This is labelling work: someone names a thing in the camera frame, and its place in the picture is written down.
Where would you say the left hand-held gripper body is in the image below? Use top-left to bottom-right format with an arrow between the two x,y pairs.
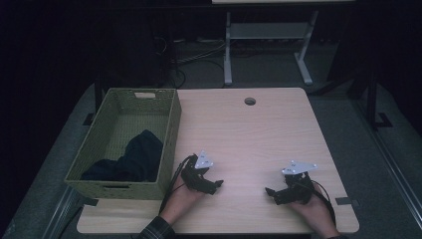
180,149 -> 217,195

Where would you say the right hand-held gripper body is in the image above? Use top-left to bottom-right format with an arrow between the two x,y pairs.
282,160 -> 318,204

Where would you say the dark navy printed garment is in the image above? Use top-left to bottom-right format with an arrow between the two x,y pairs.
81,128 -> 164,183

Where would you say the green woven basket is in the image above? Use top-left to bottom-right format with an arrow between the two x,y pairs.
64,87 -> 183,201

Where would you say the person's right hand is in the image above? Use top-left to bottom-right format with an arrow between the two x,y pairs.
288,183 -> 340,239

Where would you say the person's left hand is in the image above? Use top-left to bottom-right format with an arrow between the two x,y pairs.
160,175 -> 206,226

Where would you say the grey tape strip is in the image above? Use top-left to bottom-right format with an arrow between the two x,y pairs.
334,196 -> 360,207

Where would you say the black metal stand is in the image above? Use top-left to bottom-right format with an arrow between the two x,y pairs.
346,64 -> 394,131

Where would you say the white metal stand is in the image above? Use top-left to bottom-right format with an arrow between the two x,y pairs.
223,9 -> 319,87

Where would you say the right hand-held gripper cable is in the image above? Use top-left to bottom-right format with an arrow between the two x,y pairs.
310,179 -> 337,227

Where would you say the bundle of floor cables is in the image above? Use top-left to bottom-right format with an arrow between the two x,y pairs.
153,35 -> 230,90

